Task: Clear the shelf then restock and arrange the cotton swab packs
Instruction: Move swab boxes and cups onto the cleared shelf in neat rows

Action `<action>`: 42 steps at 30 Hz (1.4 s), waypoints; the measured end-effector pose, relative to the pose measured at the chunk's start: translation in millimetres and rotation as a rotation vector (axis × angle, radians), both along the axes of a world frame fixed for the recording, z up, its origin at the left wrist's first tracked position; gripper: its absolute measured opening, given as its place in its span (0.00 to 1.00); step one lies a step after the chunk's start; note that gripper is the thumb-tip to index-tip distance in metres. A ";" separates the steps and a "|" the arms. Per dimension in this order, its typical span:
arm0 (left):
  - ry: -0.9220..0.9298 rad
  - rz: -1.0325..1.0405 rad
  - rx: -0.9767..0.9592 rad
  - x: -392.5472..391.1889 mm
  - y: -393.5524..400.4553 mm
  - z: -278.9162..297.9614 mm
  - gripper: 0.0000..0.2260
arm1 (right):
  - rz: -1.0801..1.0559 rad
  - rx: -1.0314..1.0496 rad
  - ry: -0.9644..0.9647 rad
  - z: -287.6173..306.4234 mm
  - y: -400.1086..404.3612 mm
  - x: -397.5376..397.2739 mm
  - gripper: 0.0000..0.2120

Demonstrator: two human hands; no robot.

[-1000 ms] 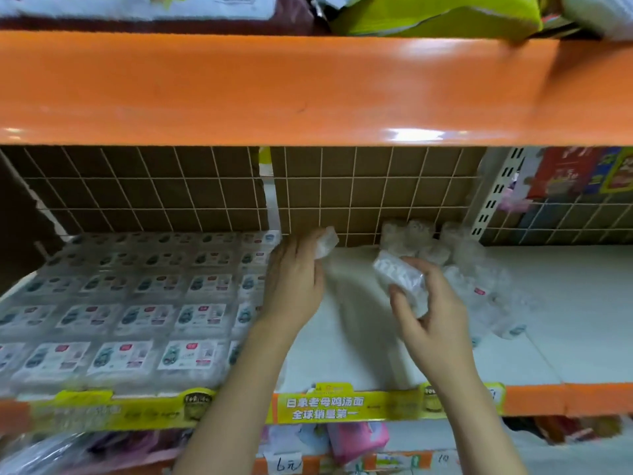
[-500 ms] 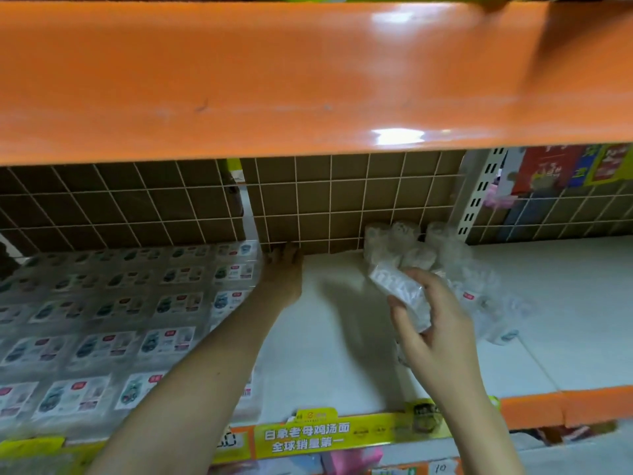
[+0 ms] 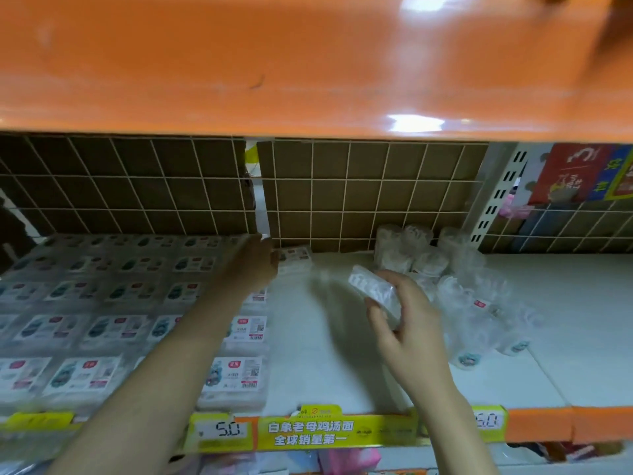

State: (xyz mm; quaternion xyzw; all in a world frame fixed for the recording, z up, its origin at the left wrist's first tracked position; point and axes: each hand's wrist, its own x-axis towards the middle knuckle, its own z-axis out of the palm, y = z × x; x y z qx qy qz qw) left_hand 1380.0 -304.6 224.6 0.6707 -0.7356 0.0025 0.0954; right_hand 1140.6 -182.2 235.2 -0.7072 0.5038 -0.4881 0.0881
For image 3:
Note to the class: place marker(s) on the white slotted shelf upright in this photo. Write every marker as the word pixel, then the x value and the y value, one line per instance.
pixel 494 192

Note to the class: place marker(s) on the blue and yellow package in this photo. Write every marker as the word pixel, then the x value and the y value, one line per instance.
pixel 618 173

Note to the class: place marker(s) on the pink small item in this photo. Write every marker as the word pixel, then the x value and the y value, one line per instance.
pixel 514 207

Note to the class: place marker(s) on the person's right hand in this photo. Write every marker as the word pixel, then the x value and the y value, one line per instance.
pixel 410 336

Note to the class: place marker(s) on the clear plastic swab box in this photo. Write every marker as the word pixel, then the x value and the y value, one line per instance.
pixel 371 286

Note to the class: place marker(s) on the yellow price tag holder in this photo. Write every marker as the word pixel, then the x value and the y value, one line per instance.
pixel 39 420

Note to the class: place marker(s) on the red printed package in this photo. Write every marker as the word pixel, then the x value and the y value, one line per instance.
pixel 568 173

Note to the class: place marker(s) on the orange lower shelf beam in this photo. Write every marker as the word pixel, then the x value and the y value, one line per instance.
pixel 568 424

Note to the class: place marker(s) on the person's left forearm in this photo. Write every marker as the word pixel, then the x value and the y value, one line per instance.
pixel 163 370

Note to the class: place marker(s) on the stack of flat labelled packs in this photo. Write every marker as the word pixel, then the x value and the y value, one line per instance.
pixel 99 316

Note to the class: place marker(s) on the orange upper shelf beam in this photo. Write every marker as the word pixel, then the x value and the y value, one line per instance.
pixel 306 69

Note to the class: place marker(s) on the person's left fingers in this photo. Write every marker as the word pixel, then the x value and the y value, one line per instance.
pixel 269 259

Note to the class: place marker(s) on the person's right thumb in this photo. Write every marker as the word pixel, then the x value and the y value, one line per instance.
pixel 378 316

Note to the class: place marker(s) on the yellow shelf label strip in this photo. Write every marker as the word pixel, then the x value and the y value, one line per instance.
pixel 316 432

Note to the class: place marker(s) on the person's right forearm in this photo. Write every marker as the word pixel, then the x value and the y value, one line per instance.
pixel 445 430

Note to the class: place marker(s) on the person's left hand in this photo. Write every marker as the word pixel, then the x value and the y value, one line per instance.
pixel 252 269

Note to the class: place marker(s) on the white price tag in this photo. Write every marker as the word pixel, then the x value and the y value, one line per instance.
pixel 221 430
pixel 488 420

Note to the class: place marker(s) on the pink packet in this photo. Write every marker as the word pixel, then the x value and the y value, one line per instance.
pixel 348 462

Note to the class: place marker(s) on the small clear labelled case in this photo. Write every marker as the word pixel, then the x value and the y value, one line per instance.
pixel 295 259

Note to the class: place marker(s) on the orange shelf beam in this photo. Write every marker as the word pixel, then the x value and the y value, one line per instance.
pixel 568 424
pixel 306 69

